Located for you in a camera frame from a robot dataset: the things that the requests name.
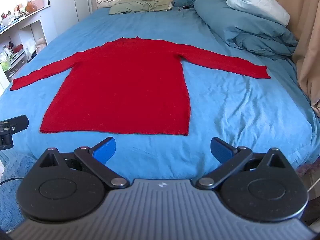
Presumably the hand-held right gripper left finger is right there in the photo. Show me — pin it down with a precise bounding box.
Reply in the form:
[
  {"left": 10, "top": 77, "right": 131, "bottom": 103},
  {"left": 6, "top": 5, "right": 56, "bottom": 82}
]
[{"left": 37, "top": 137, "right": 129, "bottom": 189}]

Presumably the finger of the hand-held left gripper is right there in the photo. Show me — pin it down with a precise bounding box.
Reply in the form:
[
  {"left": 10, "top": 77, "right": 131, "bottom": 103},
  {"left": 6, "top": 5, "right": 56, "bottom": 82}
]
[{"left": 0, "top": 115, "right": 29, "bottom": 150}]

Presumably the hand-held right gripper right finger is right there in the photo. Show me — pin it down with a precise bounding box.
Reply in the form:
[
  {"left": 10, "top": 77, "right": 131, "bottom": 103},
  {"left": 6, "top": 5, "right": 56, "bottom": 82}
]
[{"left": 196, "top": 137, "right": 292, "bottom": 189}]

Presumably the red knit sweater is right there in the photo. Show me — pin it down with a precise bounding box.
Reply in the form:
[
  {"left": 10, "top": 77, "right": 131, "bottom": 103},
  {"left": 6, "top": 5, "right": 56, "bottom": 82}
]
[{"left": 10, "top": 36, "right": 271, "bottom": 137}]

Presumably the blue fluffy rug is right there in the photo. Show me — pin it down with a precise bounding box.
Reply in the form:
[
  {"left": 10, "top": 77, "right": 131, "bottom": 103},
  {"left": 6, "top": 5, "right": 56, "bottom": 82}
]
[{"left": 0, "top": 152, "right": 35, "bottom": 233}]

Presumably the white shelving unit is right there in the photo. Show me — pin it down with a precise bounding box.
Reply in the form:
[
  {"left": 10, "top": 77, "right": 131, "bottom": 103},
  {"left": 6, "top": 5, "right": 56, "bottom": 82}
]
[{"left": 0, "top": 5, "right": 58, "bottom": 95}]

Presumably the brown plush toy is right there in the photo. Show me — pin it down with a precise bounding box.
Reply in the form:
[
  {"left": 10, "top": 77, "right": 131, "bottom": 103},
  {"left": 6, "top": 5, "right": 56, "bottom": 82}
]
[{"left": 25, "top": 2, "right": 38, "bottom": 14}]

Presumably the teal duvet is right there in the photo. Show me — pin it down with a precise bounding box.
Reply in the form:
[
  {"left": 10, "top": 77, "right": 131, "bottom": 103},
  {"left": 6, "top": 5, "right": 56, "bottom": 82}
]
[{"left": 194, "top": 0, "right": 299, "bottom": 60}]

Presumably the white wardrobe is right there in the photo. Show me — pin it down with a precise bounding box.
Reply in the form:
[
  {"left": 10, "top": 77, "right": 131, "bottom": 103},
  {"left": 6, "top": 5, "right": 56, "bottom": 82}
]
[{"left": 45, "top": 0, "right": 92, "bottom": 40}]

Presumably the green pillow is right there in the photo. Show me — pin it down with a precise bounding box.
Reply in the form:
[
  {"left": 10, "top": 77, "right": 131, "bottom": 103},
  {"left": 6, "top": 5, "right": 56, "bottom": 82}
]
[{"left": 109, "top": 0, "right": 173, "bottom": 15}]

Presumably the beige curtain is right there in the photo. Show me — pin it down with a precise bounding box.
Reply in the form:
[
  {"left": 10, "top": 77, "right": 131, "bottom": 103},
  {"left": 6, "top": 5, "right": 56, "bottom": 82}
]
[{"left": 230, "top": 0, "right": 320, "bottom": 118}]

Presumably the light blue blanket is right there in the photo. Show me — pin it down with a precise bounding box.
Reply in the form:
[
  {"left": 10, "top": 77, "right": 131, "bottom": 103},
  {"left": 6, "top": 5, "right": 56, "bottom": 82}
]
[{"left": 226, "top": 0, "right": 291, "bottom": 27}]

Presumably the black cable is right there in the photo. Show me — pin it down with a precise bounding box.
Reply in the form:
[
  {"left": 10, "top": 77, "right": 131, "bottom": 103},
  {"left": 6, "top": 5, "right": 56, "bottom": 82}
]
[{"left": 0, "top": 177, "right": 23, "bottom": 186}]

